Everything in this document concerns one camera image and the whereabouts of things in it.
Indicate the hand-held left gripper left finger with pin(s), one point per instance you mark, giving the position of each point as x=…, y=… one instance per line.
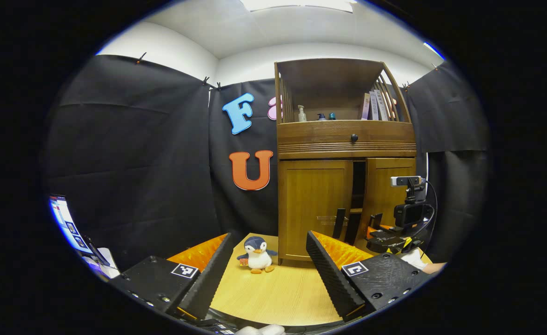
x=208, y=284

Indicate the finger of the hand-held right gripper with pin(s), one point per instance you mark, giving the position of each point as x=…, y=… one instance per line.
x=376, y=221

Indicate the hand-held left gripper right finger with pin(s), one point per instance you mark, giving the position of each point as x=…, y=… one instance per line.
x=334, y=279

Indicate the wooden cabinet door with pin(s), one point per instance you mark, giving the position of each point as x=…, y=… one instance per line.
x=380, y=200
x=310, y=200

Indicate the wooden double-door shoe cabinet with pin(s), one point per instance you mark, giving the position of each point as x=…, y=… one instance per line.
x=329, y=79

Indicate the wooden cabinet drawer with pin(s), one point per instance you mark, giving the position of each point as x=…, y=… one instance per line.
x=310, y=132

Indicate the penguin plush toy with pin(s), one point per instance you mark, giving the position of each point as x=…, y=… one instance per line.
x=257, y=256

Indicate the white book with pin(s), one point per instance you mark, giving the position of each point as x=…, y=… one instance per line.
x=382, y=106

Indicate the grey book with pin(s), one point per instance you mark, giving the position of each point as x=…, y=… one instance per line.
x=374, y=107

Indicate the clear pump bottle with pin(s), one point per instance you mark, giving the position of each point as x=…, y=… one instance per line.
x=302, y=115

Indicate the black backdrop cloth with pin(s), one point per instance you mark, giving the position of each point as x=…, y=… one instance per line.
x=129, y=163

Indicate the computer monitor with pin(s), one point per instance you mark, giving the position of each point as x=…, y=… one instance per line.
x=69, y=225

